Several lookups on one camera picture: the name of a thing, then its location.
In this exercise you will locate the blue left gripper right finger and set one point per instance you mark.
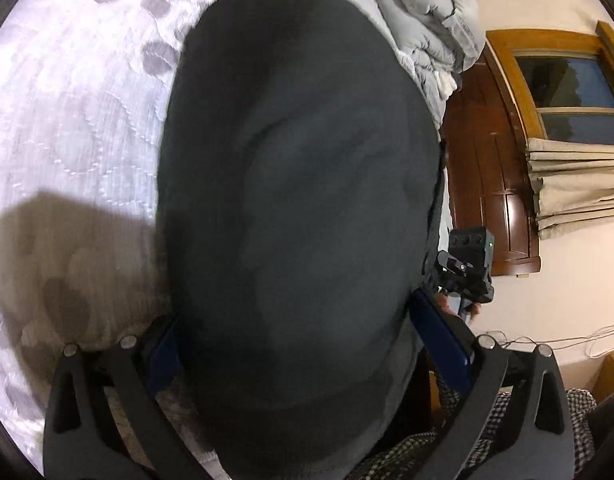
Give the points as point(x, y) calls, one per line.
point(446, 338)

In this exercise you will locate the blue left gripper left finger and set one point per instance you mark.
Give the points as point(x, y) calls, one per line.
point(162, 362)

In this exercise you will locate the black pants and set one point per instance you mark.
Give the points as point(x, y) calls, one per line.
point(299, 187)

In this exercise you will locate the dark wooden headboard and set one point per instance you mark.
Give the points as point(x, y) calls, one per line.
point(487, 173)

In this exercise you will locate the bed with grey sheet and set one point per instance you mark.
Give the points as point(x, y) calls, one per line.
point(137, 159)

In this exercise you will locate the beige curtain right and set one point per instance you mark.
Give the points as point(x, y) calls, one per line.
point(573, 185)

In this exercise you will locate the white cloth on duvet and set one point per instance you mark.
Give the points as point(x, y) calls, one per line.
point(446, 84)

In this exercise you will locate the wooden framed window right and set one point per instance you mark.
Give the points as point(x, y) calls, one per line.
point(561, 83)

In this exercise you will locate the folded grey duvet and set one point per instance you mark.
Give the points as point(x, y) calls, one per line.
point(431, 35)

